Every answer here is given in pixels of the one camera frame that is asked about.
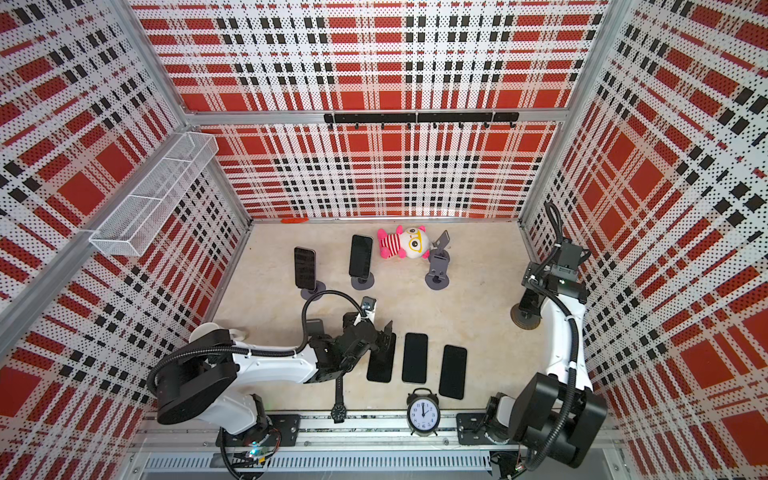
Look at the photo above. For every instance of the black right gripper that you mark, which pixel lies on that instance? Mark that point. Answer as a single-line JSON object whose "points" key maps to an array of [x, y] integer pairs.
{"points": [[533, 274]]}

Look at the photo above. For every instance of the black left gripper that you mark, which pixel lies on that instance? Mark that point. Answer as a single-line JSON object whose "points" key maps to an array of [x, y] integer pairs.
{"points": [[383, 343]]}

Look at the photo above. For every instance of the black phone purple case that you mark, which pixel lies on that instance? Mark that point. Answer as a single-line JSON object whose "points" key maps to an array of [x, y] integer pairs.
{"points": [[380, 366]]}

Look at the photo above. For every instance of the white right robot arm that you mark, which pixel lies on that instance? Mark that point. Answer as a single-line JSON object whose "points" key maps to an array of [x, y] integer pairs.
{"points": [[557, 415]]}

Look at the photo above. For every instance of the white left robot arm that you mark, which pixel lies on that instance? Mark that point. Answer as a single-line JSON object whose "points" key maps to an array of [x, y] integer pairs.
{"points": [[214, 378]]}

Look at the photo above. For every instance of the grey phone stand front left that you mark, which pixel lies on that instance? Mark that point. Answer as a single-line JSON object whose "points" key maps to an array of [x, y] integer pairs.
{"points": [[314, 328]]}

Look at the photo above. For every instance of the grey phone stand far right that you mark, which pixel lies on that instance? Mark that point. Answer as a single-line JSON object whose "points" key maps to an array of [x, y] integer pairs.
{"points": [[526, 313]]}

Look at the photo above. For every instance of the grey phone stand back left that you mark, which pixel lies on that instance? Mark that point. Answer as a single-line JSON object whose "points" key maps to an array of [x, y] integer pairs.
{"points": [[306, 294]]}

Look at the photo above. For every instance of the grey phone stand middle back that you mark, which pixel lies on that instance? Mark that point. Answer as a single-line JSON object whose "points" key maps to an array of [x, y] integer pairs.
{"points": [[363, 283]]}

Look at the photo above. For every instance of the grey phone stand centre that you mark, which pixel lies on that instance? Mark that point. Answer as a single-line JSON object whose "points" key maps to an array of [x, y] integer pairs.
{"points": [[436, 277]]}

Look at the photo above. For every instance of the black wrist watch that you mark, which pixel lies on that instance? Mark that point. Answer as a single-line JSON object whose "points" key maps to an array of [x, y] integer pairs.
{"points": [[338, 412]]}

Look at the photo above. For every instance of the white cup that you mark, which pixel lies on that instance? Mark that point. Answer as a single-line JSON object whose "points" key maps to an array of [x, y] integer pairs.
{"points": [[203, 329]]}

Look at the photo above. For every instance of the black alarm clock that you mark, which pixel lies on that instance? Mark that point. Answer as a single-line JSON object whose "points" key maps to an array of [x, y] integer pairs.
{"points": [[423, 412]]}

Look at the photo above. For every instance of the pink striped plush toy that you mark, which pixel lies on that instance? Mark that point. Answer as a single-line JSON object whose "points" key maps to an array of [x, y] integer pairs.
{"points": [[411, 242]]}

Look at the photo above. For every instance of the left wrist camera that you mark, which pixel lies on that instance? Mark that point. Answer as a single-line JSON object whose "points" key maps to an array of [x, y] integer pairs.
{"points": [[368, 306]]}

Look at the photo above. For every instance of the black wall hook rail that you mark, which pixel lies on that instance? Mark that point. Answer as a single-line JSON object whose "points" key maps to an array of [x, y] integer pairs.
{"points": [[357, 119]]}

